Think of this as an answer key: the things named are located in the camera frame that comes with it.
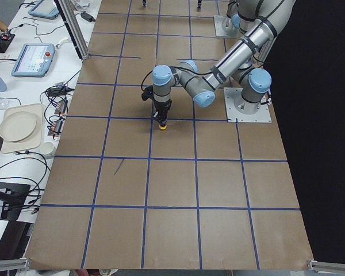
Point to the beige rectangular tray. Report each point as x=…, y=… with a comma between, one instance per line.
x=33, y=140

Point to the black joystick controller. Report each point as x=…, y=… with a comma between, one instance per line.
x=5, y=40

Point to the near blue teach pendant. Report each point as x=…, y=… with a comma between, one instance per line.
x=34, y=60

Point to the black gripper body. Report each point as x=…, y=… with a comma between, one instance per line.
x=162, y=109

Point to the beige round plate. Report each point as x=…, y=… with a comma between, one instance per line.
x=18, y=126

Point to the black power adapter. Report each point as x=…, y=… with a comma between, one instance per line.
x=86, y=16

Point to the far blue teach pendant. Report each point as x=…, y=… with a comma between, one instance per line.
x=44, y=9

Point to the brown paper table cover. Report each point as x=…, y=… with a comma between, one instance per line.
x=204, y=193

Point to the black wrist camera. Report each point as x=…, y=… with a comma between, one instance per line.
x=147, y=93

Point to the aluminium frame post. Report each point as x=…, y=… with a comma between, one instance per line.
x=67, y=14

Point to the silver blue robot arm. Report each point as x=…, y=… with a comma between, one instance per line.
x=237, y=63

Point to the blue teach pendant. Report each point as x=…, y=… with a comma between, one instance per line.
x=34, y=60
x=44, y=9

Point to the white paper cup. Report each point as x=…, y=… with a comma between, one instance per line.
x=48, y=149

